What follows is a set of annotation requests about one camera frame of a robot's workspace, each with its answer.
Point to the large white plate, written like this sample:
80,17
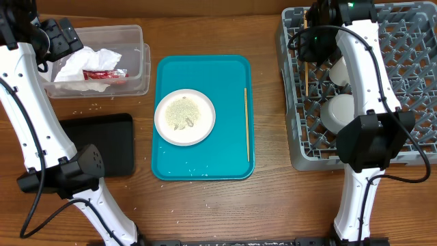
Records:
184,117

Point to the black tray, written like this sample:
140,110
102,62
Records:
113,135

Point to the clear plastic waste bin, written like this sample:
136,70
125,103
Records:
127,40

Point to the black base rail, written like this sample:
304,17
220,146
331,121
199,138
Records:
239,243

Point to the wooden chopstick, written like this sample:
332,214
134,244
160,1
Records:
305,63
246,111

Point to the teal serving tray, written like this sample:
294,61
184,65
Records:
222,155

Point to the pale green cup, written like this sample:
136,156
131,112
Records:
339,73

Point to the grey dishwasher rack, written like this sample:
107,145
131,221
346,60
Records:
407,36

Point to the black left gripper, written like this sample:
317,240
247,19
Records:
63,46

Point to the grey bowl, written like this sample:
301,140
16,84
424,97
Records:
337,112

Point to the red snack wrapper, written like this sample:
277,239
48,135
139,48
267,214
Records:
106,75

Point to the crumpled white tissue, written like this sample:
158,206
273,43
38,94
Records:
70,77

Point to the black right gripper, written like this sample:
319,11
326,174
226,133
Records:
304,55

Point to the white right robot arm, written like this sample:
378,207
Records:
379,128

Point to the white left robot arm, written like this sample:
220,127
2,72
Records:
53,163

